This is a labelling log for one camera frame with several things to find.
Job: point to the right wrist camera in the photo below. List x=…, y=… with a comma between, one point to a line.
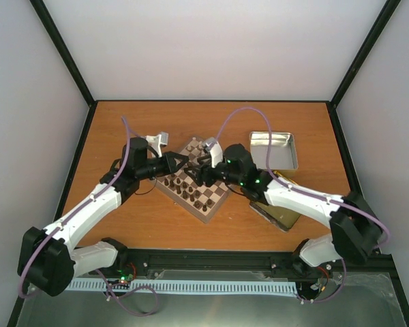
x=212, y=147

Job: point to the wooden chessboard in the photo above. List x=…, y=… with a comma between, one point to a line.
x=218, y=192

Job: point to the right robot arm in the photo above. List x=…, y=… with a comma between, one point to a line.
x=354, y=229

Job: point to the black enclosure frame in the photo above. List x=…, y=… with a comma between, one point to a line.
x=380, y=24

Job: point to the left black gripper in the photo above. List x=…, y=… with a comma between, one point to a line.
x=171, y=167

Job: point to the green circuit board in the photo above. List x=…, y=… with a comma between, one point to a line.
x=127, y=275

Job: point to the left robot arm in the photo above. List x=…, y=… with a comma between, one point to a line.
x=50, y=257

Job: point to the silver open tin box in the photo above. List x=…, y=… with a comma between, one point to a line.
x=283, y=154

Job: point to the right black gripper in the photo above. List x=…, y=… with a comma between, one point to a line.
x=201, y=171

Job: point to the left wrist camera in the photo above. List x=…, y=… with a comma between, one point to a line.
x=157, y=142

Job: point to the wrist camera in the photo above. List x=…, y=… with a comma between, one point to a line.
x=157, y=142
x=212, y=147

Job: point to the light blue cable duct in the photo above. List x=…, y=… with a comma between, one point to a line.
x=189, y=287

